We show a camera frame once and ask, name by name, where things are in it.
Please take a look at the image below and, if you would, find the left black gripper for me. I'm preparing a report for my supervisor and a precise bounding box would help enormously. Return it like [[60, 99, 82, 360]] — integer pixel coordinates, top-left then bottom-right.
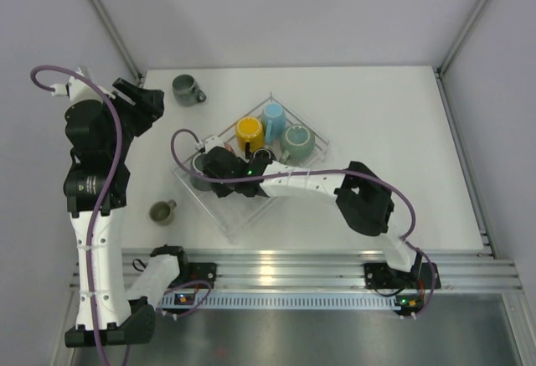
[[98, 78, 163, 160]]

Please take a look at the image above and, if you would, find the dark green cup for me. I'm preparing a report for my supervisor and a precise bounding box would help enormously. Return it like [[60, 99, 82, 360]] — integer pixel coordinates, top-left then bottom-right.
[[189, 152, 212, 192]]

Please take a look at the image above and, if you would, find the yellow enamel mug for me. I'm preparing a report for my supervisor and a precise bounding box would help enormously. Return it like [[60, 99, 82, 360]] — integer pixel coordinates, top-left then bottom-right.
[[234, 116, 265, 157]]

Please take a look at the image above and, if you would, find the black mug white interior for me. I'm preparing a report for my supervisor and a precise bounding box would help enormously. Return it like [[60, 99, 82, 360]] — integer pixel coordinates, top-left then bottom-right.
[[252, 147, 276, 161]]

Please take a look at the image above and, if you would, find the light blue mug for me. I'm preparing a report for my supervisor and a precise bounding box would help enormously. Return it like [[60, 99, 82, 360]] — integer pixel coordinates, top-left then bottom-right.
[[260, 102, 286, 144]]

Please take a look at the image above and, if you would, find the teal speckled ceramic mug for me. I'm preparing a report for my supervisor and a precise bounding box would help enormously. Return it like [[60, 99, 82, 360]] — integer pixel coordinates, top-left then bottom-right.
[[280, 125, 316, 163]]

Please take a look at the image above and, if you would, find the pink coral mug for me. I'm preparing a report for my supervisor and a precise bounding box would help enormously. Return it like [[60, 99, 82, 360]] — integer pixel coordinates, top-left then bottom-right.
[[224, 142, 235, 153]]

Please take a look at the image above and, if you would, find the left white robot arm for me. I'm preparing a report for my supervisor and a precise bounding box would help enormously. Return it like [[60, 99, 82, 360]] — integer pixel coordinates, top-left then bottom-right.
[[63, 76, 191, 348]]

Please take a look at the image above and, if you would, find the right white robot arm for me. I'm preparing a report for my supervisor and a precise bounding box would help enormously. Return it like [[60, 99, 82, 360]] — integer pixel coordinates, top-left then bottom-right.
[[201, 147, 441, 296]]

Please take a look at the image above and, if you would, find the dark grey glazed mug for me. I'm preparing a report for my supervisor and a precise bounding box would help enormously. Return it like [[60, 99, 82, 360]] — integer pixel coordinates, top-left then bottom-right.
[[172, 74, 207, 107]]

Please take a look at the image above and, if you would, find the olive beige small mug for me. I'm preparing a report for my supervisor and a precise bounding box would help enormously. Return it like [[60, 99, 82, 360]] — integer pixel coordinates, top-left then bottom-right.
[[149, 199, 177, 226]]

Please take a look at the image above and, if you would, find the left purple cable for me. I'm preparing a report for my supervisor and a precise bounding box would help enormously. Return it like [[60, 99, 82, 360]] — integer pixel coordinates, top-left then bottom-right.
[[31, 64, 214, 366]]

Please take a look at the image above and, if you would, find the left aluminium frame post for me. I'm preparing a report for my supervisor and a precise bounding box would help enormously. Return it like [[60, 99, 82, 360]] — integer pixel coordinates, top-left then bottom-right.
[[88, 0, 144, 85]]

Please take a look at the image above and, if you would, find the aluminium frame post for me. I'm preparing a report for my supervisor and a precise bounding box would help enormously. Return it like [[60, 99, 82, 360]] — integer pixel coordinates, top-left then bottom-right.
[[88, 0, 144, 85], [435, 0, 492, 81]]

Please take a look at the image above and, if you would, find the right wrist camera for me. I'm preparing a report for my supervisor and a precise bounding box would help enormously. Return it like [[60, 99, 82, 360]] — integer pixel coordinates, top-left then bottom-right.
[[195, 135, 225, 153]]

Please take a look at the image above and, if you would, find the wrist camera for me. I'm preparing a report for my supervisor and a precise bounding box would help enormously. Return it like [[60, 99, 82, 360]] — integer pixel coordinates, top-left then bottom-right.
[[50, 69, 101, 105], [195, 135, 225, 153]]

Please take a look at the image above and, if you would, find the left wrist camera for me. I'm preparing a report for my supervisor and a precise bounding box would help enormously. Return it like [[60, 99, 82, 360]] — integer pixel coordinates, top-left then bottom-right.
[[50, 69, 101, 105]]

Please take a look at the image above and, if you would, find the perforated cable duct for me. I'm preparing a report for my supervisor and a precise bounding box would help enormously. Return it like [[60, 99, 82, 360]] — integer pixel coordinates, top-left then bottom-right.
[[159, 291, 400, 311]]

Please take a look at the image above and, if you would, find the right aluminium frame post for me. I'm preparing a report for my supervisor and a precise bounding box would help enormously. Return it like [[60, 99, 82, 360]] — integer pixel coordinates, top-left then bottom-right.
[[435, 0, 492, 81]]

